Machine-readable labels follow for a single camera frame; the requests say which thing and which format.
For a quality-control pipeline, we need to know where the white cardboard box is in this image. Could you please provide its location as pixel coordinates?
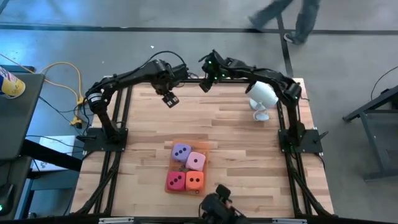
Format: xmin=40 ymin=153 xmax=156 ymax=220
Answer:
xmin=30 ymin=134 xmax=77 ymax=172

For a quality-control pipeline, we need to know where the white camera on stand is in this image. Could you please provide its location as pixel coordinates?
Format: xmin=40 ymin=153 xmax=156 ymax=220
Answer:
xmin=245 ymin=80 xmax=280 ymax=122

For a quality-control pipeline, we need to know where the black side table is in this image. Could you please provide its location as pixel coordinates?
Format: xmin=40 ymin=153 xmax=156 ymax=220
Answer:
xmin=0 ymin=64 xmax=46 ymax=160

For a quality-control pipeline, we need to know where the black equipment stand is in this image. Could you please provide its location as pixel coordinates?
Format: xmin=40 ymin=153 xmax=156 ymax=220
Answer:
xmin=0 ymin=138 xmax=83 ymax=220

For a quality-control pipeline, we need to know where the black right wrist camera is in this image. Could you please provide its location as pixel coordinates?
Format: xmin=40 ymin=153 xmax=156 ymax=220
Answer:
xmin=198 ymin=78 xmax=213 ymax=93

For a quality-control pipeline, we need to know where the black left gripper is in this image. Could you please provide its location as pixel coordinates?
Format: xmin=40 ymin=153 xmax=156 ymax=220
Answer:
xmin=152 ymin=60 xmax=190 ymax=94

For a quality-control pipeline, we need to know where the black metal workbench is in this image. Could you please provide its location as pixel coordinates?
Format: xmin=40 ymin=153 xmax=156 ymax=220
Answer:
xmin=341 ymin=82 xmax=398 ymax=183

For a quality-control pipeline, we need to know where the silver aluminium bracket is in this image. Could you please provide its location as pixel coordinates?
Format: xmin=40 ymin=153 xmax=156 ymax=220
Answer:
xmin=272 ymin=218 xmax=308 ymax=224
xmin=98 ymin=217 xmax=135 ymax=224

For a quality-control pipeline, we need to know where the black aluminium table frame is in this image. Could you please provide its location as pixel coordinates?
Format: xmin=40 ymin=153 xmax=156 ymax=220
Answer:
xmin=70 ymin=70 xmax=336 ymax=220

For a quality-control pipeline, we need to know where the large orange foam die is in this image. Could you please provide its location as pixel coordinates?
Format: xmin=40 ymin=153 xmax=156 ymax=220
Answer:
xmin=185 ymin=170 xmax=205 ymax=192

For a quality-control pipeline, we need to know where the yellow wipes canister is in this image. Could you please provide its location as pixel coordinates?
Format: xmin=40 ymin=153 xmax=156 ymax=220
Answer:
xmin=0 ymin=65 xmax=27 ymax=100

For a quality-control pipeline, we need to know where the large pink foam die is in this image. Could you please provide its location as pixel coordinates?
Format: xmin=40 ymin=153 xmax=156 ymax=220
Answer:
xmin=185 ymin=151 xmax=207 ymax=172

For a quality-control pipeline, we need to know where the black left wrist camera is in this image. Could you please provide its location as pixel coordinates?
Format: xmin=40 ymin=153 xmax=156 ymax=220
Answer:
xmin=162 ymin=91 xmax=180 ymax=109

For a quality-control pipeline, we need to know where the yellow cable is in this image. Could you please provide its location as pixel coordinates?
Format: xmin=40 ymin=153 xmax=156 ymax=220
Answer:
xmin=0 ymin=52 xmax=91 ymax=128

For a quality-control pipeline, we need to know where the large red foam die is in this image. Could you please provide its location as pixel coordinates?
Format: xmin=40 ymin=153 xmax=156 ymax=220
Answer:
xmin=166 ymin=170 xmax=187 ymax=192

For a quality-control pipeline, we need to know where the large purple foam die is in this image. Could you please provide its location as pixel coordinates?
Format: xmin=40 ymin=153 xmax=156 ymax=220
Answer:
xmin=171 ymin=142 xmax=192 ymax=164

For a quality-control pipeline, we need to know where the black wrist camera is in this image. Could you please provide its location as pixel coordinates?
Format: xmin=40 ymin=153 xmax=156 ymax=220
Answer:
xmin=198 ymin=78 xmax=213 ymax=93
xmin=162 ymin=91 xmax=180 ymax=109

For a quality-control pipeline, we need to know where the thin wooden board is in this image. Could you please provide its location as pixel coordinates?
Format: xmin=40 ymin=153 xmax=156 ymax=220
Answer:
xmin=164 ymin=141 xmax=210 ymax=197

